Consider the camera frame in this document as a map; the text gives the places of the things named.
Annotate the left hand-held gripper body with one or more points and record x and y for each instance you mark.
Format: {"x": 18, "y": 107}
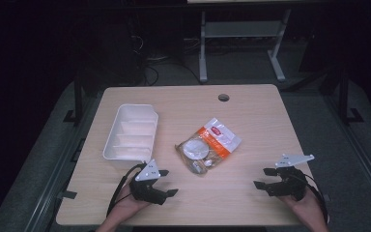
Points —
{"x": 147, "y": 172}

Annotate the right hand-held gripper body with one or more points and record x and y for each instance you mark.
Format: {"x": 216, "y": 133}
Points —
{"x": 290, "y": 185}

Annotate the white divided plastic container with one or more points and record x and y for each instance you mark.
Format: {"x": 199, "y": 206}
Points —
{"x": 131, "y": 133}

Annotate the clear orange snack packet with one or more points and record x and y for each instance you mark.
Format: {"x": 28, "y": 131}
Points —
{"x": 207, "y": 145}

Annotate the person's right hand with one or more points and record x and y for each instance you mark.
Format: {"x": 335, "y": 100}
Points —
{"x": 304, "y": 208}

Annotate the person's left hand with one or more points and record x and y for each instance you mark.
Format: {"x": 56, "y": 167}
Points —
{"x": 127, "y": 204}

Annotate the black metal stand leg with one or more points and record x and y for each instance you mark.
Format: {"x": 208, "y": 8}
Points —
{"x": 77, "y": 103}
{"x": 344, "y": 103}

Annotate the grey metal floor rail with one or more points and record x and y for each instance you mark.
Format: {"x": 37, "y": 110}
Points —
{"x": 50, "y": 180}
{"x": 360, "y": 151}

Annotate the white metal desk frame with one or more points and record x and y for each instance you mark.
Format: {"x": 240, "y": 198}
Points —
{"x": 243, "y": 29}

